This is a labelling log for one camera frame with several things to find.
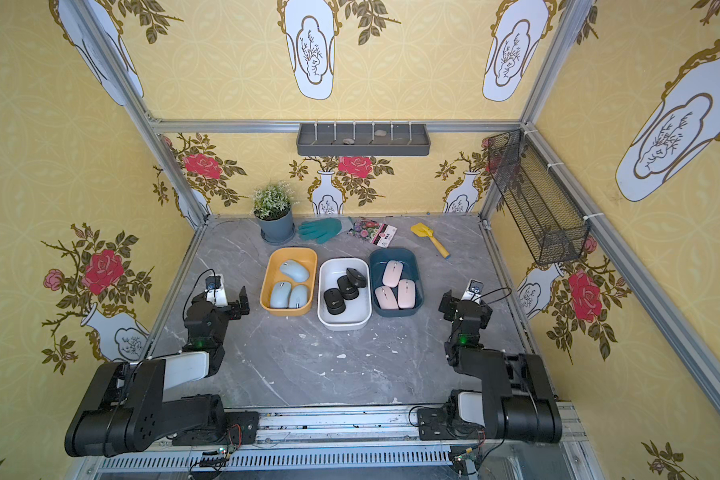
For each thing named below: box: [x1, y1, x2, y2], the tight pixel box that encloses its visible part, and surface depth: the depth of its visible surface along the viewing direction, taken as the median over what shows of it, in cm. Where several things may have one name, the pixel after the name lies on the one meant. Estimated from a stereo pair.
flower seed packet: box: [347, 218, 398, 249], surface depth 119 cm
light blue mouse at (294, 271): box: [280, 260, 309, 283], surface depth 105 cm
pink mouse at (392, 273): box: [382, 260, 404, 288], surface depth 103 cm
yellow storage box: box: [260, 247, 318, 317], surface depth 100 cm
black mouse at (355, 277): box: [346, 267, 366, 288], surface depth 100 cm
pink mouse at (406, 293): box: [398, 278, 416, 309], surface depth 99 cm
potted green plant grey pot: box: [252, 180, 298, 245], surface depth 106 cm
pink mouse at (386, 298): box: [375, 286, 399, 310], surface depth 97 cm
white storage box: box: [317, 257, 373, 331], surface depth 99 cm
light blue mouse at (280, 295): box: [270, 281, 292, 309], surface depth 97 cm
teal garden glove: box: [298, 218, 343, 244], surface depth 116 cm
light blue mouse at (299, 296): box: [289, 284, 308, 309], surface depth 97 cm
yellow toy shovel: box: [410, 222, 451, 259], surface depth 118 cm
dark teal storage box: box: [369, 248, 424, 317], surface depth 100 cm
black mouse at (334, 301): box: [324, 288, 346, 315], surface depth 96 cm
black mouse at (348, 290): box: [337, 275, 359, 301], surface depth 99 cm
